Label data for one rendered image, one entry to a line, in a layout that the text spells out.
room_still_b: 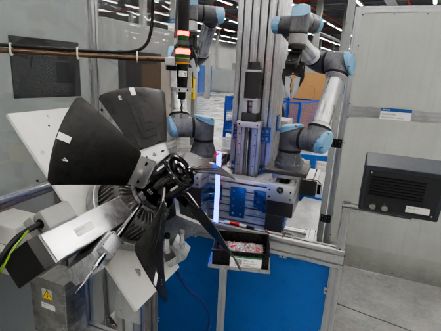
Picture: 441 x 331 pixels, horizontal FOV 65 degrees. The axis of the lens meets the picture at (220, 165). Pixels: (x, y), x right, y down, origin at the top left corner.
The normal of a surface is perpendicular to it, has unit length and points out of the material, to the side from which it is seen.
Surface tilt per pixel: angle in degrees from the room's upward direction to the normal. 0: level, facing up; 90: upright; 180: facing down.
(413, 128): 90
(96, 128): 76
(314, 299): 90
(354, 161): 90
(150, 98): 44
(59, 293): 90
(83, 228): 50
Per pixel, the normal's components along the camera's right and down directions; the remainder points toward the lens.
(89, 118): 0.70, -0.09
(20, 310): 0.93, 0.14
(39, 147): 0.74, -0.51
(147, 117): 0.23, -0.44
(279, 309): -0.37, 0.22
